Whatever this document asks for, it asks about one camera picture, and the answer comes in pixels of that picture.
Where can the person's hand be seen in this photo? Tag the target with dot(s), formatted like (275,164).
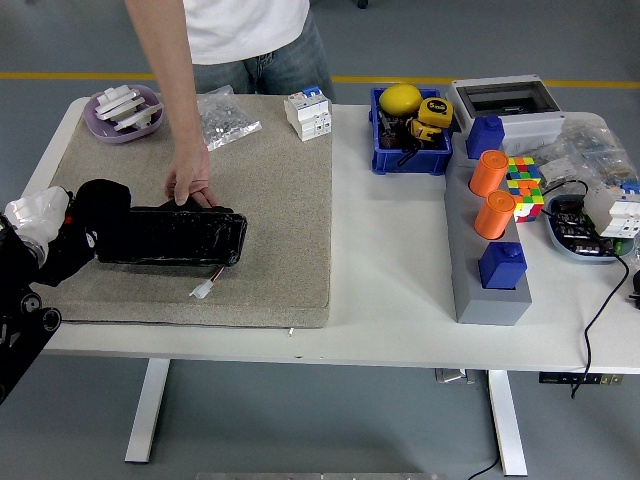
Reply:
(192,170)

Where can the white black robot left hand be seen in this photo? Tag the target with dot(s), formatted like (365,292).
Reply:
(37,215)

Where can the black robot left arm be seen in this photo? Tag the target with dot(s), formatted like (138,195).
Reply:
(15,310)

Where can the person's forearm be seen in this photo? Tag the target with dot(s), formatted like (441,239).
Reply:
(170,75)

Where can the black table control panel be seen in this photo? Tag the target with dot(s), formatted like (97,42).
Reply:
(580,379)

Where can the clear bag of screws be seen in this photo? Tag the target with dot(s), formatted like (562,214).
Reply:
(227,120)

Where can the white plastic clip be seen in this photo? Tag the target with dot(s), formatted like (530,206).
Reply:
(122,107)
(142,116)
(117,95)

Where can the grey-brown mat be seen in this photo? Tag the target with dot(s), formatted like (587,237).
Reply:
(280,200)

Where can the purple bowl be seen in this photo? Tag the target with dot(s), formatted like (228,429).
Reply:
(100,131)

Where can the person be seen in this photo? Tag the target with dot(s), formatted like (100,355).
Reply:
(250,30)

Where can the dark tool in bin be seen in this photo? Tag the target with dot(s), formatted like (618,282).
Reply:
(390,132)

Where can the blue plastic bin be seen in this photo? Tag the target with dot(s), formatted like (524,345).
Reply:
(415,162)

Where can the white table leg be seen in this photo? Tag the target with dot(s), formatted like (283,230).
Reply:
(145,415)
(507,425)

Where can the yellow black tool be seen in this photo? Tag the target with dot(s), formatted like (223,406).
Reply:
(424,130)

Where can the black chair caster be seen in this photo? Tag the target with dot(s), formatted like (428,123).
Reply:
(361,3)

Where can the yellow tape measure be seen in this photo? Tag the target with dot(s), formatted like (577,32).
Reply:
(437,111)

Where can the blue block with knob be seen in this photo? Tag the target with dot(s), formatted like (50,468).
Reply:
(485,137)
(502,270)

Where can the orange cylinder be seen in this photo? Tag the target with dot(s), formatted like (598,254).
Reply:
(494,217)
(487,175)

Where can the grey block holder base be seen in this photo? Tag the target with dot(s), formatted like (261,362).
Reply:
(492,305)

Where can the multicolour puzzle cube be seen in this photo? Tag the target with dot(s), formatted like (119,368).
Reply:
(527,200)

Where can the grey distribution box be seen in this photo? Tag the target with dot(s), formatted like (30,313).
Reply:
(530,122)

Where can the light blue bowl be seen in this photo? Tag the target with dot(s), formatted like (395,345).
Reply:
(562,247)

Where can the dark capacitors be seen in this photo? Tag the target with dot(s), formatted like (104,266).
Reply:
(575,227)

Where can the clear bags of parts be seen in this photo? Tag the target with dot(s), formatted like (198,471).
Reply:
(595,147)

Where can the white circuit breaker stack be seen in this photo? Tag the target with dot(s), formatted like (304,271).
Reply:
(617,210)

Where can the black plug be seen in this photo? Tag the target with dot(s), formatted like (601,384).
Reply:
(636,287)

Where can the white circuit breaker blue switch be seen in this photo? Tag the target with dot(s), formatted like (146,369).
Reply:
(307,115)

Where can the metal bracket under table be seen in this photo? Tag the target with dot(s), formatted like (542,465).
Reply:
(452,376)

